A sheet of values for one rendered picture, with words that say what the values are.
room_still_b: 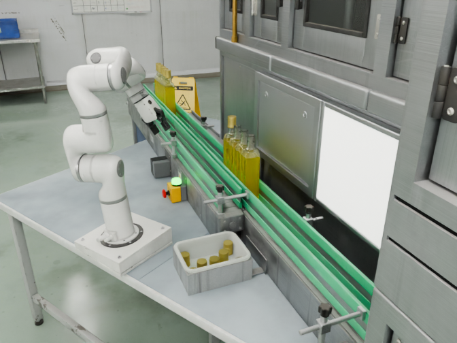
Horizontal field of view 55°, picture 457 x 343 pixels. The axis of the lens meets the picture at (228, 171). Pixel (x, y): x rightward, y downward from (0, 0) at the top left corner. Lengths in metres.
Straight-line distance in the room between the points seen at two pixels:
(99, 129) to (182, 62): 6.27
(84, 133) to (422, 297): 1.11
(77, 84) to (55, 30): 5.86
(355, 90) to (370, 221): 0.36
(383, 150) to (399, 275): 0.56
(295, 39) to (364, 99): 0.45
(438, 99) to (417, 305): 0.27
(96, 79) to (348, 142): 0.78
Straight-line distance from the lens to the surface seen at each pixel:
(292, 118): 1.54
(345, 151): 1.30
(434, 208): 0.58
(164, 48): 7.53
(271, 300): 1.41
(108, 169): 1.47
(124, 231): 1.58
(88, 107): 1.40
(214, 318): 1.35
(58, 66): 7.34
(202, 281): 1.41
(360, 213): 1.29
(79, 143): 1.46
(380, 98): 1.17
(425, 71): 0.56
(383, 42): 1.19
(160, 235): 1.59
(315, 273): 1.25
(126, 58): 1.49
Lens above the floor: 1.67
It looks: 24 degrees down
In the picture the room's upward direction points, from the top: straight up
